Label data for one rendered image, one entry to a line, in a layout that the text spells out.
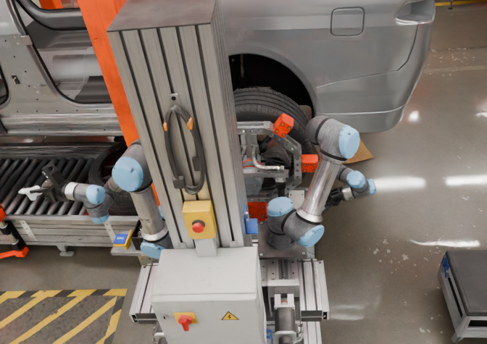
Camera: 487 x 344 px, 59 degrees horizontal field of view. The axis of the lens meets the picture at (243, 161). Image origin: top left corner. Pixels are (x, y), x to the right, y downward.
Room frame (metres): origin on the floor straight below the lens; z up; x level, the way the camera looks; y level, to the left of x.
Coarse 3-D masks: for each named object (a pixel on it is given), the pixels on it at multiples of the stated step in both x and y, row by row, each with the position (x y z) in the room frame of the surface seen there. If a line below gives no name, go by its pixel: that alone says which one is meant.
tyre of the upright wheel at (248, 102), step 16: (240, 96) 2.05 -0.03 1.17; (256, 96) 2.01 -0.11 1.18; (272, 96) 2.02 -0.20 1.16; (240, 112) 1.91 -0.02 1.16; (256, 112) 1.89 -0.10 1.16; (272, 112) 1.88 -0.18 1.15; (288, 112) 1.93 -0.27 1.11; (304, 112) 2.06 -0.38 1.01; (304, 128) 1.90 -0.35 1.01; (304, 144) 1.84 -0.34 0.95; (304, 176) 1.85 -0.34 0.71
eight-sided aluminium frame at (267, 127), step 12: (240, 132) 1.82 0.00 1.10; (252, 132) 1.81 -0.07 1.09; (264, 132) 1.80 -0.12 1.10; (288, 144) 1.78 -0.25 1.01; (300, 144) 1.82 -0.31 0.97; (300, 156) 1.77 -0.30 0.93; (300, 168) 1.77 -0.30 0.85; (288, 180) 1.82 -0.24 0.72; (300, 180) 1.76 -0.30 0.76; (264, 192) 1.85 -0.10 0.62; (276, 192) 1.81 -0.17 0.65
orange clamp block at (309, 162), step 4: (304, 156) 1.81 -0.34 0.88; (308, 156) 1.81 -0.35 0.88; (312, 156) 1.80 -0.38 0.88; (316, 156) 1.80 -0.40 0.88; (304, 160) 1.78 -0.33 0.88; (308, 160) 1.78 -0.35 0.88; (312, 160) 1.77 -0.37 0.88; (316, 160) 1.77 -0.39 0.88; (304, 164) 1.76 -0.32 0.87; (308, 164) 1.76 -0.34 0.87; (312, 164) 1.75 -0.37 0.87; (316, 164) 1.75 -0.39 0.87; (304, 168) 1.76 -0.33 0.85; (308, 168) 1.76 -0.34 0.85; (312, 168) 1.75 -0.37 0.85; (316, 168) 1.75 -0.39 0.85
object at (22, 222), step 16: (16, 224) 2.14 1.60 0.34; (32, 224) 2.12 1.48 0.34; (48, 224) 2.10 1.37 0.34; (64, 224) 2.08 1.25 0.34; (80, 224) 2.04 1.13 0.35; (96, 224) 2.02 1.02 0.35; (112, 224) 2.00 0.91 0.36; (128, 224) 1.98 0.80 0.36; (32, 240) 2.12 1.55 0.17; (112, 240) 2.00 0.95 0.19
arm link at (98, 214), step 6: (108, 198) 1.40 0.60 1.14; (102, 204) 1.35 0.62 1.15; (108, 204) 1.38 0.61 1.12; (90, 210) 1.32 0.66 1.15; (96, 210) 1.32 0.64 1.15; (102, 210) 1.34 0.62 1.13; (90, 216) 1.33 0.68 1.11; (96, 216) 1.32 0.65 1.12; (102, 216) 1.33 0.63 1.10; (108, 216) 1.35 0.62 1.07; (96, 222) 1.32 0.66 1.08; (102, 222) 1.33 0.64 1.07
